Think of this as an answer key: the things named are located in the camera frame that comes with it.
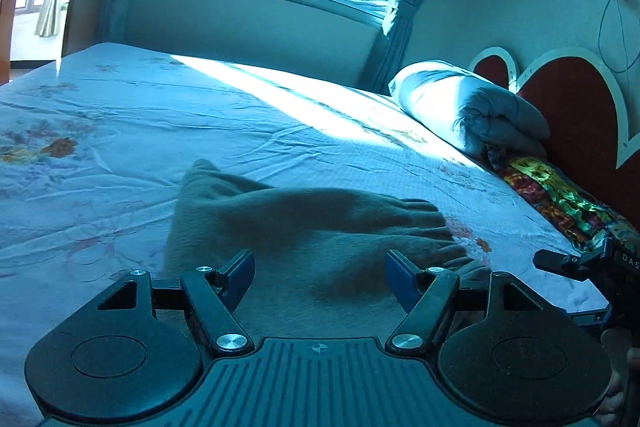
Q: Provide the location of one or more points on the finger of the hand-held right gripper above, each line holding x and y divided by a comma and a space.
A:
565, 263
587, 316

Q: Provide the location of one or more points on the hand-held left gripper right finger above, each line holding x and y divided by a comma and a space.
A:
400, 278

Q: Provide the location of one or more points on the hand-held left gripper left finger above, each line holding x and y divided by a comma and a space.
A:
240, 278

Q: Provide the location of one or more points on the grey fleece blanket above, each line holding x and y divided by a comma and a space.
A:
310, 232

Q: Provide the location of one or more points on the person's right hand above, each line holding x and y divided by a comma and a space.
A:
614, 372

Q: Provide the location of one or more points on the colourful patterned pillow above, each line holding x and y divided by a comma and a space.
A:
550, 192

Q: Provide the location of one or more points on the red heart-shaped headboard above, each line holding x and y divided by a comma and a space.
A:
575, 107

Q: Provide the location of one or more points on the rolled grey quilt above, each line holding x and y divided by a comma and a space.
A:
450, 107

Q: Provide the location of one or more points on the bed with floral sheet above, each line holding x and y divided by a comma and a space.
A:
100, 107

